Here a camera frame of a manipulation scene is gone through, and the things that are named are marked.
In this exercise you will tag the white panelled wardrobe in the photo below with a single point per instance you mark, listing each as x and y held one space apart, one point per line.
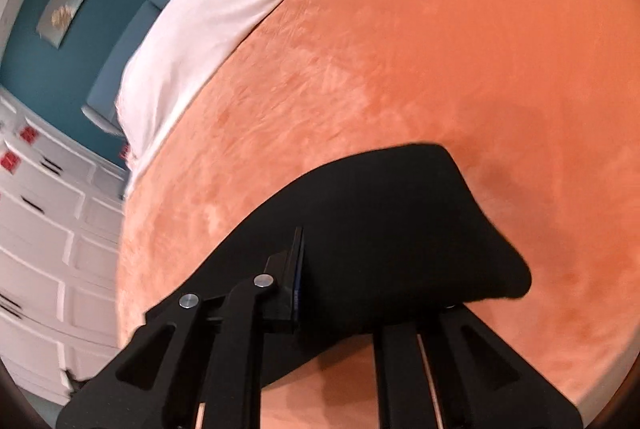
40 234

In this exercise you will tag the teal upholstered headboard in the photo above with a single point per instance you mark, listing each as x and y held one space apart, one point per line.
107 94

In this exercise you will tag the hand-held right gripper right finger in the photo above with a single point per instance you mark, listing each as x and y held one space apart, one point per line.
400 364

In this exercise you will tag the white bed sheet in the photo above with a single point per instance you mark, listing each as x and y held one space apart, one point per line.
200 34

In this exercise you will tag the black pants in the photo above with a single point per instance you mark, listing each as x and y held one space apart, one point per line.
375 234

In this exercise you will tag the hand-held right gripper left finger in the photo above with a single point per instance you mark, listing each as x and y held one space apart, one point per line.
298 281

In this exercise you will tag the orange plush blanket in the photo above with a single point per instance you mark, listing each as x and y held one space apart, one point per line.
425 59

